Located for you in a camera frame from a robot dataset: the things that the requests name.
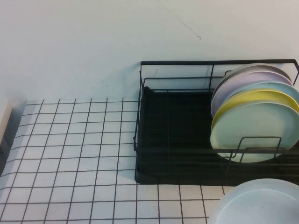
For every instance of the black drain tray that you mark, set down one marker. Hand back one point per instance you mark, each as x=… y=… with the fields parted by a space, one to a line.
x=177 y=116

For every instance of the grey plate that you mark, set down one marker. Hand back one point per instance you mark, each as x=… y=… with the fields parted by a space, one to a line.
x=257 y=66

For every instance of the light blue plate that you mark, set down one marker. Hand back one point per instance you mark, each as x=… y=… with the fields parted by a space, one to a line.
x=268 y=85

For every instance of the lilac plate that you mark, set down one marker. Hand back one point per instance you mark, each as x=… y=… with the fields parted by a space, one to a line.
x=233 y=86

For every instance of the mint green plate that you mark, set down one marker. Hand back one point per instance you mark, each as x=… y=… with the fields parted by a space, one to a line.
x=245 y=130

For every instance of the white black-grid tablecloth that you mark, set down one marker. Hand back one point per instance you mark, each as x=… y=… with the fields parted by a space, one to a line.
x=70 y=163

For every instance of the pale blue-white plate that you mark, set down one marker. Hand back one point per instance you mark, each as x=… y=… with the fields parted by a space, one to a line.
x=257 y=205

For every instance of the yellow plate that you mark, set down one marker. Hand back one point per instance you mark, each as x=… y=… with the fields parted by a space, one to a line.
x=233 y=102

